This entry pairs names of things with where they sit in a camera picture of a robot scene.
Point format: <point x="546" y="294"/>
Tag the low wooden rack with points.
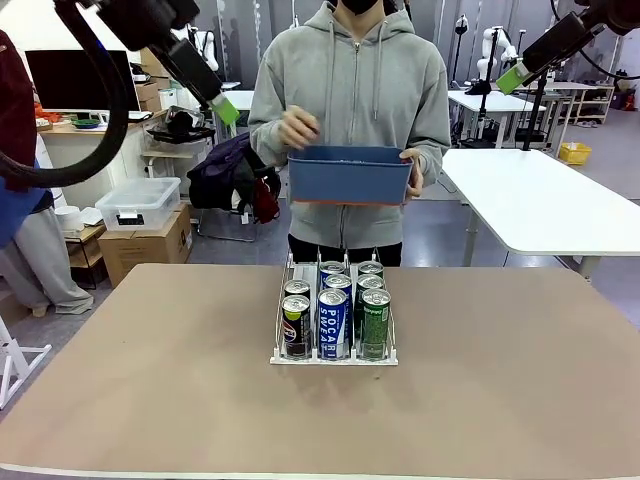
<point x="87" y="245"/>

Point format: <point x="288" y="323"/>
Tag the small cardboard box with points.
<point x="147" y="97"/>

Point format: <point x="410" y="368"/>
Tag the green soda can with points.
<point x="375" y="325"/>
<point x="370" y="281"/>
<point x="371" y="268"/>

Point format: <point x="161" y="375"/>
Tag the person's left forearm gray sleeve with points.
<point x="436" y="160"/>

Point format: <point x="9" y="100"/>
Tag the black gear pile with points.
<point x="180" y="122"/>

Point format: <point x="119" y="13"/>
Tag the white background table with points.
<point x="510" y="105"/>
<point x="246" y="100"/>

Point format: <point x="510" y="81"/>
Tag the dark red bag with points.
<point x="265" y="205"/>

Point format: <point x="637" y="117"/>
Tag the wooden shelf unit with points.
<point x="592" y="100"/>

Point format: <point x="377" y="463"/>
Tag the right Franka robot arm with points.
<point x="615" y="15"/>

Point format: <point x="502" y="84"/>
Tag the black Pepsi can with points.
<point x="297" y="287"/>
<point x="296" y="325"/>

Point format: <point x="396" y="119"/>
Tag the left Franka robot arm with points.
<point x="140" y="20"/>

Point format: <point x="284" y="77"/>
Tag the white frame stand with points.
<point x="20" y="360"/>

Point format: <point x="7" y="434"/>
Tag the clear plastic storage box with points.
<point x="140" y="200"/>

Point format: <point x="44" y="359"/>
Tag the person's right forearm gray sleeve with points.
<point x="265" y="125"/>

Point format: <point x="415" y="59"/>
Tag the metal chair frame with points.
<point x="225" y="236"/>

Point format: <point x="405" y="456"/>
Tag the black tripod stand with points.
<point x="486" y="75"/>
<point x="534" y="125"/>

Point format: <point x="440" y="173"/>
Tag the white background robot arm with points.
<point x="500" y="47"/>
<point x="212" y="52"/>

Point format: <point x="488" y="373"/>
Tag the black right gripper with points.
<point x="560" y="42"/>

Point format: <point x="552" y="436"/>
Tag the small wooden side table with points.
<point x="167" y="155"/>

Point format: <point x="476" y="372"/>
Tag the person's left hand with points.
<point x="417" y="175"/>

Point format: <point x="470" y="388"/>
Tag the tall cardboard box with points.
<point x="146" y="67"/>

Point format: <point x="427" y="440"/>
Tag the large white table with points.
<point x="550" y="210"/>

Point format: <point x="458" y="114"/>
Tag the large brown cardboard box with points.
<point x="145" y="250"/>

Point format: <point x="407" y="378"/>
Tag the dark purple jacket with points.
<point x="220" y="165"/>

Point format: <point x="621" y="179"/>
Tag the white plastic container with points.
<point x="168" y="98"/>

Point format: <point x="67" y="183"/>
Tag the person's right hand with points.
<point x="300" y="127"/>

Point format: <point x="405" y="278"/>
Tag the green bowl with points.
<point x="85" y="122"/>

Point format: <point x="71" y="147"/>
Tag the yellow plastic basket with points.
<point x="575" y="154"/>

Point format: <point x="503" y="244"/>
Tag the white cabinet wooden top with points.
<point x="90" y="165"/>

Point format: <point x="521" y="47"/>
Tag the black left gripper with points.
<point x="192" y="72"/>

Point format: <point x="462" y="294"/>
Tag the white roll stack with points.
<point x="67" y="220"/>

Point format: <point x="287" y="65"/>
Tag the person in maroon top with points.
<point x="15" y="100"/>

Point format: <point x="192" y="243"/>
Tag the blue Pocari Sweat can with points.
<point x="337" y="281"/>
<point x="333" y="325"/>
<point x="332" y="267"/>

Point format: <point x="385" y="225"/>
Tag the black computer monitor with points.
<point x="65" y="80"/>

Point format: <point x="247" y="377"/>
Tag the person in gray hoodie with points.
<point x="350" y="100"/>

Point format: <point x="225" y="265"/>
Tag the blue plastic bin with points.
<point x="345" y="180"/>

